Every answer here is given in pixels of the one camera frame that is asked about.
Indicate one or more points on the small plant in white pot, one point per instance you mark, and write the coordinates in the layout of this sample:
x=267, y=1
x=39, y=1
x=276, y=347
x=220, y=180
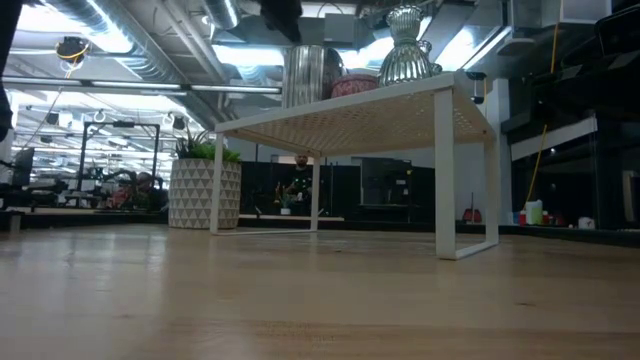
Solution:
x=285, y=210

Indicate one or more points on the person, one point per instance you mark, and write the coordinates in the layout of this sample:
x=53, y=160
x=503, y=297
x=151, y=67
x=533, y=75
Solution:
x=300, y=182
x=142, y=190

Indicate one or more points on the white plastic jug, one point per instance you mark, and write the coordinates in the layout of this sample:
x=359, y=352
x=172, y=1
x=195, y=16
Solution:
x=534, y=212

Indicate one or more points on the white perforated metal shelf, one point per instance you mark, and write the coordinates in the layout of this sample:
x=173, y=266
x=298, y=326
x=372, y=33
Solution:
x=375, y=120

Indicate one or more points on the black metal stand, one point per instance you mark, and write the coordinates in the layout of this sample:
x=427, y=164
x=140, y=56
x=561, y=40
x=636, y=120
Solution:
x=120, y=124

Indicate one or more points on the black monitor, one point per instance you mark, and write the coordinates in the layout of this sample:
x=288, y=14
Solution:
x=22, y=167

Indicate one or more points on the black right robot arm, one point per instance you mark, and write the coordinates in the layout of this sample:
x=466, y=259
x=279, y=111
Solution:
x=620, y=30

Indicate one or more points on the small red container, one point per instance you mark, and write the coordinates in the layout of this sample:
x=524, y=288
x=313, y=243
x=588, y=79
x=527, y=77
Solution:
x=472, y=216

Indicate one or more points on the pink patterned candle tin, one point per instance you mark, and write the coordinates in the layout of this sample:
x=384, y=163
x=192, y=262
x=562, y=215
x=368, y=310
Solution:
x=352, y=86

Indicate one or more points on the silver ribbed candle tin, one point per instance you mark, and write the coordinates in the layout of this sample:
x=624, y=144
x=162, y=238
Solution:
x=302, y=75

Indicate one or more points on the green plant in patterned pot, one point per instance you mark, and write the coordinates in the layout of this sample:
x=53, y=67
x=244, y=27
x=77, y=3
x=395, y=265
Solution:
x=200, y=195

